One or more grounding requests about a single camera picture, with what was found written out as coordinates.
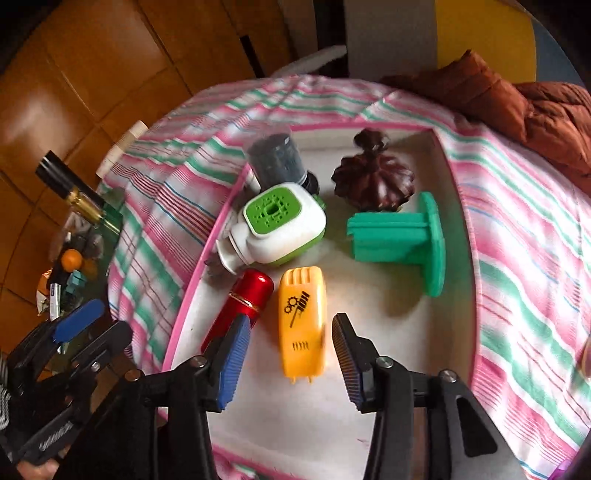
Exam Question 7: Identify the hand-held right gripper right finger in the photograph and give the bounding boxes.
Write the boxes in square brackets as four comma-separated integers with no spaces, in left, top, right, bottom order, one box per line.
[331,313,527,480]

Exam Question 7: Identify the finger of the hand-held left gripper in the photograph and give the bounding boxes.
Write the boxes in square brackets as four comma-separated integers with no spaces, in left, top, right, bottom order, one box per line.
[7,299,106,384]
[44,320,134,386]

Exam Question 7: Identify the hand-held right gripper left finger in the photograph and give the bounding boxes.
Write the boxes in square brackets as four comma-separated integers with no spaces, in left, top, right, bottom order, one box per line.
[60,316,252,480]

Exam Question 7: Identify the pink cardboard tray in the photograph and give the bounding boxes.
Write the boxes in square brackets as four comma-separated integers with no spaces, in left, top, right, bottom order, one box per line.
[159,121,481,480]

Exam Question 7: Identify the orange-yellow plastic toy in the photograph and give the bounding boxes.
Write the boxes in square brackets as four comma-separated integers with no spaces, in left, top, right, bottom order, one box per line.
[278,266,329,385]

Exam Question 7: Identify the red metal tube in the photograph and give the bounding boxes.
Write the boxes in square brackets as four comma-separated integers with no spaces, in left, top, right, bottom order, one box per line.
[201,269,275,356]

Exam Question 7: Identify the green plastic spool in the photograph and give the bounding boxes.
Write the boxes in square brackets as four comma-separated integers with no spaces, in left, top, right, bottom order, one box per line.
[346,191,446,297]

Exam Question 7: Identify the white and green plug-in device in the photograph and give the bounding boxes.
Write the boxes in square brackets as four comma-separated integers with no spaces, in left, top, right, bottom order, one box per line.
[216,182,328,274]

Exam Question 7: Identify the brown pumpkin-shaped lid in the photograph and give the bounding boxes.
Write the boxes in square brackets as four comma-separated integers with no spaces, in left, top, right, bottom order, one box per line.
[331,128,416,213]

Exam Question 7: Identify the grey jar with dark contents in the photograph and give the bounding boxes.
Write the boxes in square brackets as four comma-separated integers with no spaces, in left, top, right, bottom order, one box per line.
[245,124,320,195]

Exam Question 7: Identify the person's left hand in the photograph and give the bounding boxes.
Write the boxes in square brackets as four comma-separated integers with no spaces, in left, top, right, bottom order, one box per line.
[16,455,63,480]

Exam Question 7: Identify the glass side table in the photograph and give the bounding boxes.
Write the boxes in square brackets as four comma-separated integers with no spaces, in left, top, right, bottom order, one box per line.
[34,189,126,365]

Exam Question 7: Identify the dark bottle with gold band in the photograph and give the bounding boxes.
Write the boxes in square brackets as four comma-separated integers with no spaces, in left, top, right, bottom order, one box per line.
[36,151,123,230]

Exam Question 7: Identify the striped bed sheet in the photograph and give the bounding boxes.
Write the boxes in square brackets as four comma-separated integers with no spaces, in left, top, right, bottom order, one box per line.
[95,74,591,480]

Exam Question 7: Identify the wooden wardrobe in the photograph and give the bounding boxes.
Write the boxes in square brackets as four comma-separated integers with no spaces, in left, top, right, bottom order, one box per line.
[0,0,296,352]

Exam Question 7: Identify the brown pillow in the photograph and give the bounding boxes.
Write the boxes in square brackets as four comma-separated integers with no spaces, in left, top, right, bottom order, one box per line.
[379,48,529,146]

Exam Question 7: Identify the grey yellow blue headboard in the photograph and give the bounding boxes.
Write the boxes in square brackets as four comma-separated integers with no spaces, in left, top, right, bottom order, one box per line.
[344,0,583,86]

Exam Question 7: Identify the white bed frame posts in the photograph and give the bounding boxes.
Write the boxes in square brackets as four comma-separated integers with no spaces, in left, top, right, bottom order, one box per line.
[96,121,148,178]

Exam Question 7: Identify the white bed rail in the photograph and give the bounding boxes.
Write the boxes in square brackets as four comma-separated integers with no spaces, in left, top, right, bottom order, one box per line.
[272,45,347,78]

